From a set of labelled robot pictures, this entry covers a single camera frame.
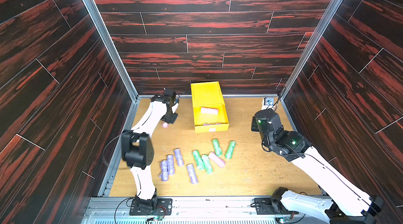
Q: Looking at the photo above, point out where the yellow plastic drawer box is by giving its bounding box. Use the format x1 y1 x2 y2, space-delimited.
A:
191 81 229 133

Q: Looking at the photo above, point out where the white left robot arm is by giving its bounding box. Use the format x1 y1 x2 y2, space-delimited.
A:
121 89 179 212

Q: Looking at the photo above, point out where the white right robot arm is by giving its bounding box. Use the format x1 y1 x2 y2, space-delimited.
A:
251 109 384 224

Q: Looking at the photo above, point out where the green trash bag roll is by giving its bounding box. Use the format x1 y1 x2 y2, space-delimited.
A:
225 141 237 160
212 139 222 156
201 154 214 174
192 150 205 170

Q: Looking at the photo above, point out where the purple trash bag roll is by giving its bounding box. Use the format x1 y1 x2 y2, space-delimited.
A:
159 160 169 182
167 154 175 176
186 164 198 184
174 148 184 167

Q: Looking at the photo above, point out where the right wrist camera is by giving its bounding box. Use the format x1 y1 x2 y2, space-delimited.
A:
262 97 275 107

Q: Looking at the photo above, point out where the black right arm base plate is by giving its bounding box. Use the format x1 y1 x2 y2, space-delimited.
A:
251 197 283 215

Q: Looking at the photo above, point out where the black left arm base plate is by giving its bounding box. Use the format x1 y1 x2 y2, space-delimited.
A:
129 197 173 216

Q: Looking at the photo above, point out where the aluminium enclosure frame rail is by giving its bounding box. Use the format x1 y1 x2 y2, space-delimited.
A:
67 0 361 224

